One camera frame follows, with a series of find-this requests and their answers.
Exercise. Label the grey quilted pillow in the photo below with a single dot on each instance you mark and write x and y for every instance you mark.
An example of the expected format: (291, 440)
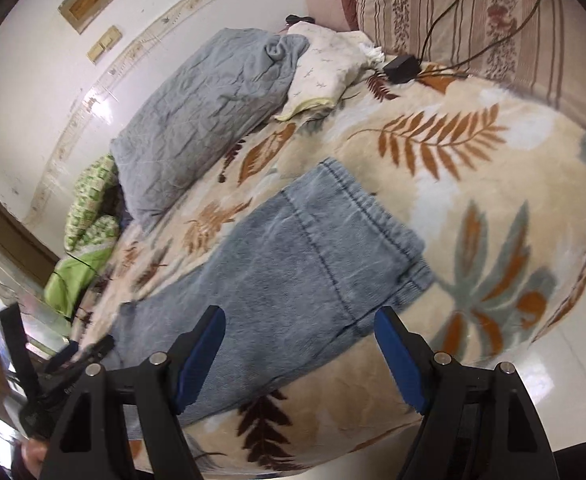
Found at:
(198, 120)

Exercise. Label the plain green cloth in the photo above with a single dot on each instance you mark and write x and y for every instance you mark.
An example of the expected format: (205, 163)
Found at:
(73, 280)

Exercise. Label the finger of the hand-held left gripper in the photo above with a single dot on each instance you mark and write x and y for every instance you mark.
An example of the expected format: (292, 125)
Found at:
(80, 355)
(18, 350)

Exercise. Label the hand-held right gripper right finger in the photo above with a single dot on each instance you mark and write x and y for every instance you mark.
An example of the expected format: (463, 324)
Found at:
(400, 355)

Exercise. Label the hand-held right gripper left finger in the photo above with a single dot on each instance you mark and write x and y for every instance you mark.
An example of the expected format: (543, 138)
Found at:
(200, 355)

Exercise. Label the grey-blue denim pants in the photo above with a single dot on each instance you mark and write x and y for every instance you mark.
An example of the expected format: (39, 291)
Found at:
(298, 270)

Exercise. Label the leaf print blanket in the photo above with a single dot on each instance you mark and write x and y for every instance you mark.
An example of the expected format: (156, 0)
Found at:
(473, 185)

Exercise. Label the patterned glass door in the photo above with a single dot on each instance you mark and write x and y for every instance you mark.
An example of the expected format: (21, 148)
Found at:
(3, 285)

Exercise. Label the green patterned quilt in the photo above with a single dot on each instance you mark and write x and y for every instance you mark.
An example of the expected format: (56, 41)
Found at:
(90, 205)

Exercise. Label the beige wall switch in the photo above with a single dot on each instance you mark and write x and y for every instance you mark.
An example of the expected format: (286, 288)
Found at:
(96, 53)
(112, 36)

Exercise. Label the person's left hand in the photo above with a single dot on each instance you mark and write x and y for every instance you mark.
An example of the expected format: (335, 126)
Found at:
(35, 457)

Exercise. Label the black power adapter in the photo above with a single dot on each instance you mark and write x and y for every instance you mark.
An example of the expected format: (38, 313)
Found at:
(400, 67)

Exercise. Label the striped floral cushion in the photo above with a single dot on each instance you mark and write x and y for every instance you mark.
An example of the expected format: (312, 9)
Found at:
(563, 35)

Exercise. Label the white floral pillow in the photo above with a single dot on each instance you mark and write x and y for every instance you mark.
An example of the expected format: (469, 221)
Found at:
(323, 70)

